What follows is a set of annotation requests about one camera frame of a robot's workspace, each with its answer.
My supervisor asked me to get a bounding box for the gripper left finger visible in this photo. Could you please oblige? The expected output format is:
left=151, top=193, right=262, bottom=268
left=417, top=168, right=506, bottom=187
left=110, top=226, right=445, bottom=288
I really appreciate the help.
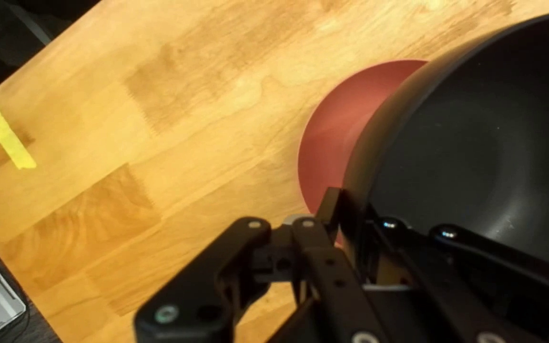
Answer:
left=134, top=187, right=390, bottom=343

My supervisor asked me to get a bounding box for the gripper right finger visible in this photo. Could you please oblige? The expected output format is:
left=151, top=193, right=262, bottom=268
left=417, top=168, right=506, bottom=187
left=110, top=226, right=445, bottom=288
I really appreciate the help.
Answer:
left=363, top=209, right=549, bottom=343

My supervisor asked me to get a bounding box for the black bowl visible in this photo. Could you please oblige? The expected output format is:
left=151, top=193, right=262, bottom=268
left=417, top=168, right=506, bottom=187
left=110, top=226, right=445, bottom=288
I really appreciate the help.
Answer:
left=341, top=10, right=549, bottom=289

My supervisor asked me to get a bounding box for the pink bowl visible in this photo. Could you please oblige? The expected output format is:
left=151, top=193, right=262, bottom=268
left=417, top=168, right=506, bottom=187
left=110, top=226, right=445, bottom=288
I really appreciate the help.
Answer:
left=297, top=59, right=429, bottom=246

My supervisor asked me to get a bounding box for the strip of yellow tape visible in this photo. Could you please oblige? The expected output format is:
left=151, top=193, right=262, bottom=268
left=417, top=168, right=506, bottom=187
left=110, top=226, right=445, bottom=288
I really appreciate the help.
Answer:
left=0, top=100, right=38, bottom=171

